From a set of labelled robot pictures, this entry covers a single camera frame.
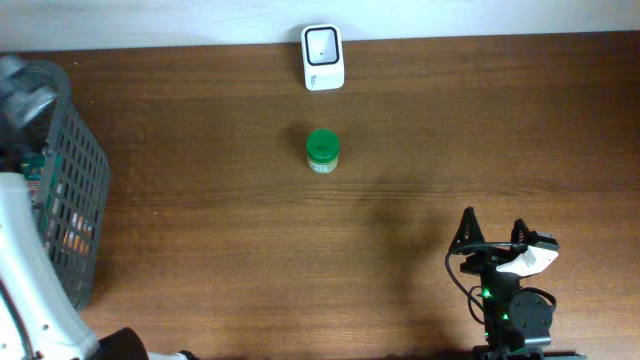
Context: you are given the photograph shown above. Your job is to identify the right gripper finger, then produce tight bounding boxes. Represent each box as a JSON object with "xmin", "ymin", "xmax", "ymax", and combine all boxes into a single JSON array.
[
  {"xmin": 510, "ymin": 219, "xmax": 530, "ymax": 245},
  {"xmin": 448, "ymin": 207, "xmax": 486, "ymax": 253}
]

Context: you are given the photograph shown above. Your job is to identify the green lid jar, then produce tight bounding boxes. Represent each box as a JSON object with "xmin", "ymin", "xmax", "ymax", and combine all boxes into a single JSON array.
[{"xmin": 305, "ymin": 129, "xmax": 340, "ymax": 174}]

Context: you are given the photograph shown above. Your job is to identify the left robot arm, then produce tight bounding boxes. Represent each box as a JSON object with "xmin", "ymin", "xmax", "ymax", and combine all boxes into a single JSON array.
[{"xmin": 1, "ymin": 54, "xmax": 157, "ymax": 359}]

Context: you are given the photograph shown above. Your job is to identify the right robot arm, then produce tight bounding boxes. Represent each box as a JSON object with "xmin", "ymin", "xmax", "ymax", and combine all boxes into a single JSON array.
[{"xmin": 444, "ymin": 207, "xmax": 583, "ymax": 359}]

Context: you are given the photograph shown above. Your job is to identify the white barcode scanner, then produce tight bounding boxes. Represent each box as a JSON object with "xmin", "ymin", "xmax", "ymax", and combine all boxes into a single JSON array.
[{"xmin": 300, "ymin": 24, "xmax": 345, "ymax": 91}]

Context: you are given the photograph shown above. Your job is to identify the grey plastic mesh basket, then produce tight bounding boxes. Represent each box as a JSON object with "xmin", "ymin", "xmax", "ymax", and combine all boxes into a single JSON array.
[{"xmin": 1, "ymin": 55, "xmax": 111, "ymax": 310}]

